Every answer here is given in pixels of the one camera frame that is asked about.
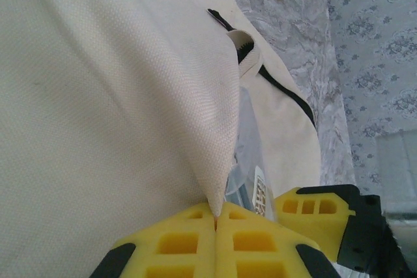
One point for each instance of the cream canvas backpack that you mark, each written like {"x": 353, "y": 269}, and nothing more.
{"x": 97, "y": 95}

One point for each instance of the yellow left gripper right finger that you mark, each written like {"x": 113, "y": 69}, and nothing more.
{"x": 260, "y": 258}

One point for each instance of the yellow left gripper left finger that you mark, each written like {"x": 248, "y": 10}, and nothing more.
{"x": 169, "y": 258}

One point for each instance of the transparent plastic pouch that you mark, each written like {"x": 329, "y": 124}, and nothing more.
{"x": 244, "y": 147}

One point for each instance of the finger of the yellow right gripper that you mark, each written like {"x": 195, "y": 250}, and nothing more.
{"x": 325, "y": 226}

